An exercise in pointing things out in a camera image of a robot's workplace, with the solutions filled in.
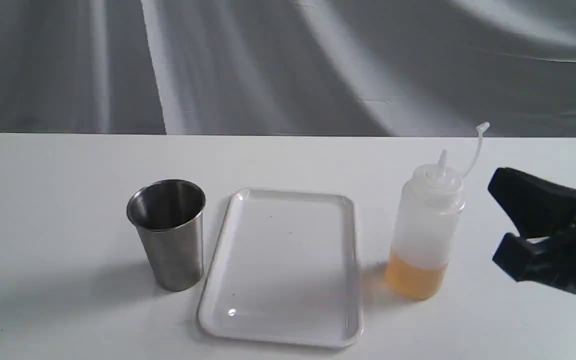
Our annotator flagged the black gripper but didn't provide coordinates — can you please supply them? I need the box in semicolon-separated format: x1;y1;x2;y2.
487;167;576;295

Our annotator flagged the translucent squeeze bottle amber liquid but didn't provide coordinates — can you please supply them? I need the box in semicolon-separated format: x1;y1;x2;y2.
384;121;490;301

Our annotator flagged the stainless steel cup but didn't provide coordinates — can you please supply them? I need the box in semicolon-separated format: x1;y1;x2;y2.
126;178;207;292

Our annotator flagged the grey backdrop cloth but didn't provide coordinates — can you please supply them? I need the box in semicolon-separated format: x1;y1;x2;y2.
0;0;576;137

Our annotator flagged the white plastic tray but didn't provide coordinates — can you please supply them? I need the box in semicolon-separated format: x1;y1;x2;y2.
198;187;364;350

